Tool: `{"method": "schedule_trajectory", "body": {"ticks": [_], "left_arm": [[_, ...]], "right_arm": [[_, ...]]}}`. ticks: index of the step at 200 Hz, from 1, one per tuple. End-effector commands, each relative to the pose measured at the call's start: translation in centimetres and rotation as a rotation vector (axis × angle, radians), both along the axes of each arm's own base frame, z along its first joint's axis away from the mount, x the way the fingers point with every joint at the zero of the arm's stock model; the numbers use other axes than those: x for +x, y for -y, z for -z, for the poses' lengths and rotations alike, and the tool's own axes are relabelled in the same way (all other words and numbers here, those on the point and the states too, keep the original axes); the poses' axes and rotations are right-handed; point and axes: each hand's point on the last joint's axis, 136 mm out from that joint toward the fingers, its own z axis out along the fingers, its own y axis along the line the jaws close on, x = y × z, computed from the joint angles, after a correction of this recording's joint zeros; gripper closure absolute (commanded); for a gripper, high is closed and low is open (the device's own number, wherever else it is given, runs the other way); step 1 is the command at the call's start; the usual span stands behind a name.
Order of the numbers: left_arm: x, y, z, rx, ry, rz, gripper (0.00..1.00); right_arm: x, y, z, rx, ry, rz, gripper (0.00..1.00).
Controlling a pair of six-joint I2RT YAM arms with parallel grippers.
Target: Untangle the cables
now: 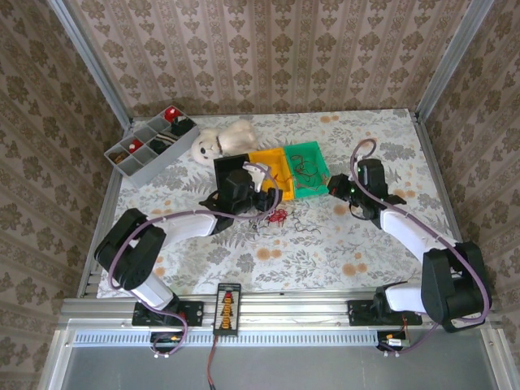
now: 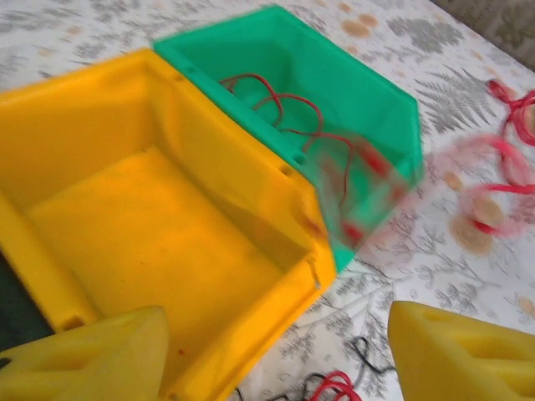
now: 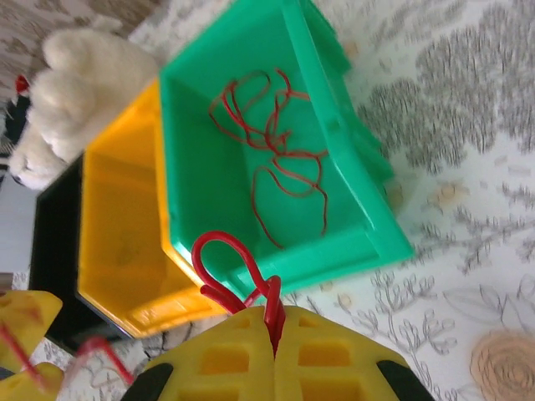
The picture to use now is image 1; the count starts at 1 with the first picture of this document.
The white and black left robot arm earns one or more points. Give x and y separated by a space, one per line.
134 252

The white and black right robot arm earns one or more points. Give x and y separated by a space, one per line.
451 280

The black plastic bin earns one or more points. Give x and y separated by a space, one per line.
227 164

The yellow plastic bin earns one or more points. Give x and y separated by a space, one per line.
268 158

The green plastic bin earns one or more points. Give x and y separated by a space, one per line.
316 148

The white plush toy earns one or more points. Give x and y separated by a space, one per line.
235 136

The floral tablecloth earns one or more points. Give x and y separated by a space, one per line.
325 260

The black small item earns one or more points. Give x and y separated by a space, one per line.
181 126

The black and white striped item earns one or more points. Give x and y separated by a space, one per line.
162 140

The red mushroom toy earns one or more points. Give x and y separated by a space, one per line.
172 113
134 145

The grey compartment organizer tray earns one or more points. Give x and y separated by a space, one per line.
136 165

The black power distribution board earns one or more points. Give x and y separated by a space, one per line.
227 310

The brown small item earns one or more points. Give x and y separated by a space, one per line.
118 157

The grey metal panel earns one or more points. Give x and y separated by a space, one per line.
284 367

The red and black power lead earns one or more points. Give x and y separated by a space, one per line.
210 361

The aluminium mounting rail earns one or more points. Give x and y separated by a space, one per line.
284 310

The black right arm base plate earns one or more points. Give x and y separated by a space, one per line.
359 313

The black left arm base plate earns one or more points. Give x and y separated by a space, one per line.
195 313

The aluminium frame post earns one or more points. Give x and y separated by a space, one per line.
451 61
91 61

